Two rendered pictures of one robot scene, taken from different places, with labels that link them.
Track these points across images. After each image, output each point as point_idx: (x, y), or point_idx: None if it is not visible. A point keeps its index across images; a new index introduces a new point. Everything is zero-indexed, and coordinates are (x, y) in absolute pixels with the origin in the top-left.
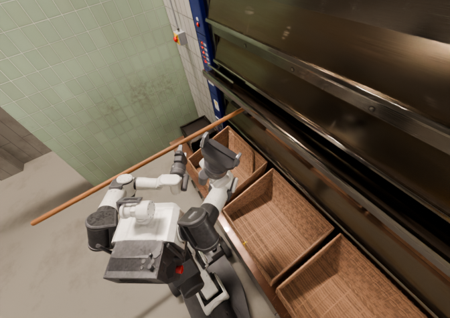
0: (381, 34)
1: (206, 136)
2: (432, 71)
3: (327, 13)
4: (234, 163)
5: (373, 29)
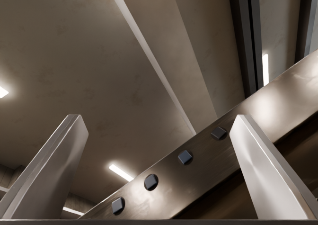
0: (223, 194)
1: (81, 130)
2: None
3: (173, 214)
4: (278, 155)
5: (215, 197)
